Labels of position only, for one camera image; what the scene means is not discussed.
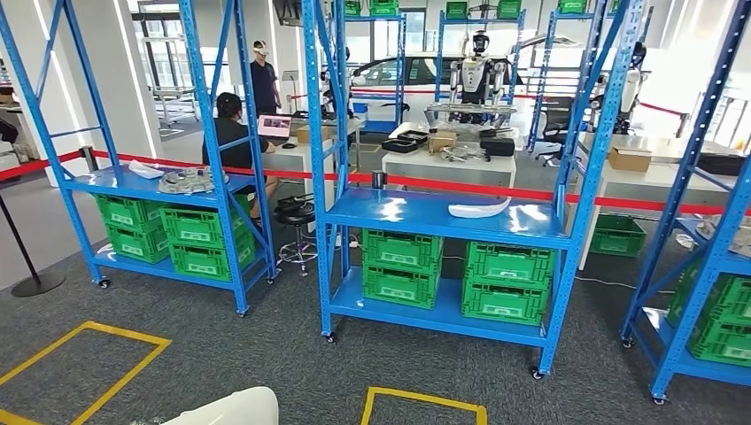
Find white curved plastic part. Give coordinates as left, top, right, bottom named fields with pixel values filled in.
left=159, top=385, right=281, bottom=425
left=128, top=159, right=166, bottom=181
left=448, top=197, right=513, bottom=220

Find blue steel shelf rack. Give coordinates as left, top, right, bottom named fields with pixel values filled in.
left=434, top=8, right=524, bottom=107
left=0, top=0, right=281, bottom=319
left=300, top=0, right=647, bottom=381
left=524, top=0, right=655, bottom=155
left=618, top=0, right=751, bottom=407
left=342, top=12, right=407, bottom=135

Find red barrier belt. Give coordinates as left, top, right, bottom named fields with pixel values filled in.
left=383, top=174, right=751, bottom=217
left=0, top=151, right=83, bottom=183
left=90, top=149, right=374, bottom=183

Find white table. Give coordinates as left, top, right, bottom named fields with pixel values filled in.
left=577, top=157, right=741, bottom=272
left=381, top=149, right=519, bottom=190
left=261, top=137, right=337, bottom=204

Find black stool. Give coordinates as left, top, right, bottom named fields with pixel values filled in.
left=272, top=193, right=319, bottom=278

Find cardboard box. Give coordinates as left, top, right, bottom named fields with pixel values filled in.
left=295, top=124, right=333, bottom=145
left=608, top=145, right=654, bottom=174
left=427, top=129, right=460, bottom=156

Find white car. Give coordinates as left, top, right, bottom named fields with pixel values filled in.
left=349, top=51, right=568, bottom=128

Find laptop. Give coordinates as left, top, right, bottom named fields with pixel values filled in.
left=256, top=114, right=294, bottom=142

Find black zip case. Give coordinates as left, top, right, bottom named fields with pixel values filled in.
left=479, top=136, right=517, bottom=158

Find grey metal panel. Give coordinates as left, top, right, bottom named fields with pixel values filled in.
left=424, top=102, right=519, bottom=128

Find person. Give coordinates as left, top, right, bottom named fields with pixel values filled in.
left=249, top=39, right=283, bottom=117
left=201, top=91, right=281, bottom=223

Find silver black humanoid robot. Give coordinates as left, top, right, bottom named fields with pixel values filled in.
left=588, top=41, right=647, bottom=137
left=448, top=30, right=509, bottom=126

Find yellow floor tape square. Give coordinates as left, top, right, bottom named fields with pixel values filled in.
left=359, top=386, right=489, bottom=425
left=0, top=321, right=173, bottom=425

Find black office chair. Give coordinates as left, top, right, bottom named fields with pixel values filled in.
left=535, top=95, right=580, bottom=169

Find black stanchion with round base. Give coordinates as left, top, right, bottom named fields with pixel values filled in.
left=0, top=193, right=66, bottom=299

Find clear bags with cables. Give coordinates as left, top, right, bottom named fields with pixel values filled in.
left=437, top=145, right=492, bottom=164

